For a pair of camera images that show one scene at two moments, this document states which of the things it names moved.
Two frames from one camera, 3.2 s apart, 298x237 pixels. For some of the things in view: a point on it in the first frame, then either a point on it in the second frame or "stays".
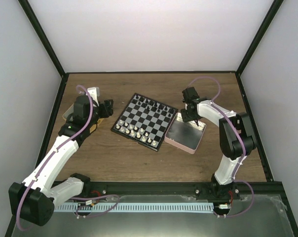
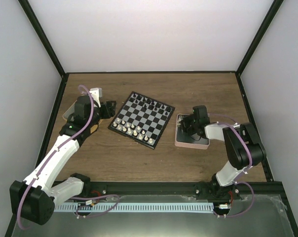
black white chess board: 145,121 stays
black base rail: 237,188 stays
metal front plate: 255,216 stays
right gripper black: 185,117 → 184,122
